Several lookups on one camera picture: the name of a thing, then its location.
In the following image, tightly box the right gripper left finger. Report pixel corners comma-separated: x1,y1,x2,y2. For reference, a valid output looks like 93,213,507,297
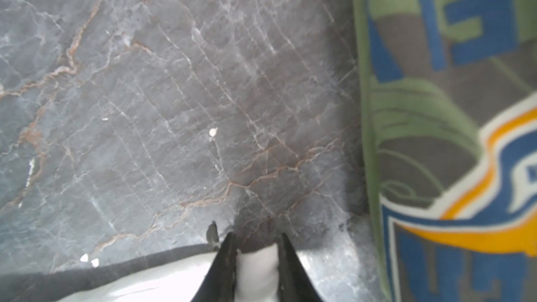
191,232,238,302

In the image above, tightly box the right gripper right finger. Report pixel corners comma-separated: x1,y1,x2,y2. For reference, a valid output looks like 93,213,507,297
277,233,322,302

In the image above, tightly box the green tank top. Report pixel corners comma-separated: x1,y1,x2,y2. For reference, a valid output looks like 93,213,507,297
353,0,536,301

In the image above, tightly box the white tank top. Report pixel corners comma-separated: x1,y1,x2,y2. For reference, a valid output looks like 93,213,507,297
1,244,279,301

